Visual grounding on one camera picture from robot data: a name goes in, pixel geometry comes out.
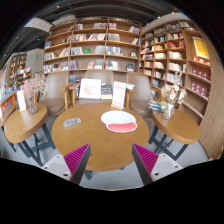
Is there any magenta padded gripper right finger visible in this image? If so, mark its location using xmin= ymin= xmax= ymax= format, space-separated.
xmin=132 ymin=143 xmax=182 ymax=185

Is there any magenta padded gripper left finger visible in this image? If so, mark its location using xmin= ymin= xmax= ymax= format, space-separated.
xmin=42 ymin=144 xmax=91 ymax=185

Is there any stack of books on table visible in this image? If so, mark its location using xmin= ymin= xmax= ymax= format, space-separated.
xmin=148 ymin=100 xmax=164 ymax=111

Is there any beige armchair left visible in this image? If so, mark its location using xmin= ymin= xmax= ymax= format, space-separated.
xmin=34 ymin=72 xmax=71 ymax=115

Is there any round wooden centre table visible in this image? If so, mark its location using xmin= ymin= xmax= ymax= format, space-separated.
xmin=52 ymin=103 xmax=149 ymax=171

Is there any white picture board with drawing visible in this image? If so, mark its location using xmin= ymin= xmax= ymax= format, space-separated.
xmin=79 ymin=79 xmax=101 ymax=99

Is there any small white sign left table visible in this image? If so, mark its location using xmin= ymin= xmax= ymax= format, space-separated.
xmin=17 ymin=90 xmax=27 ymax=112

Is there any round wooden left table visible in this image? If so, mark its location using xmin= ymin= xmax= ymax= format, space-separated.
xmin=4 ymin=103 xmax=48 ymax=144

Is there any round wooden right table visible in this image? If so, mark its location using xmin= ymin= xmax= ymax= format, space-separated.
xmin=152 ymin=109 xmax=201 ymax=144

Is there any white and red mouse pad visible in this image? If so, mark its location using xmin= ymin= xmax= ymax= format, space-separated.
xmin=101 ymin=110 xmax=137 ymax=133

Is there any wooden bookshelf right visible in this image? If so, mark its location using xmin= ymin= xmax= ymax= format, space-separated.
xmin=140 ymin=15 xmax=224 ymax=158

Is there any dark book behind sign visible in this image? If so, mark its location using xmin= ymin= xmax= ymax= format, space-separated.
xmin=101 ymin=84 xmax=112 ymax=99

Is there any large wooden bookshelf centre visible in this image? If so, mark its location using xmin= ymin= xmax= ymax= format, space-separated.
xmin=43 ymin=17 xmax=141 ymax=74

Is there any glass vase with white flowers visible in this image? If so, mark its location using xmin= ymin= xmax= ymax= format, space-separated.
xmin=161 ymin=72 xmax=186 ymax=120

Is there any distant wooden bookshelf left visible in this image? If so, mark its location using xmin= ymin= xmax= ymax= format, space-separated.
xmin=9 ymin=52 xmax=27 ymax=87

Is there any round wooden table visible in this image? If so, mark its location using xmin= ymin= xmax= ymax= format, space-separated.
xmin=4 ymin=103 xmax=48 ymax=144
xmin=152 ymin=109 xmax=201 ymax=144
xmin=52 ymin=103 xmax=149 ymax=171

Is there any glass vase with pink flowers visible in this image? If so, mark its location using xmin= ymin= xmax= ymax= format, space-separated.
xmin=20 ymin=74 xmax=46 ymax=115

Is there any beige armchair right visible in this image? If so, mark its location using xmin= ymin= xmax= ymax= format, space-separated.
xmin=126 ymin=72 xmax=153 ymax=118

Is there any yellow poster on shelf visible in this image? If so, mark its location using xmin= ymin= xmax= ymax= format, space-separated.
xmin=193 ymin=37 xmax=209 ymax=59

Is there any white sign on wooden stand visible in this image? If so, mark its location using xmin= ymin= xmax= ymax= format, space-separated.
xmin=112 ymin=81 xmax=126 ymax=109

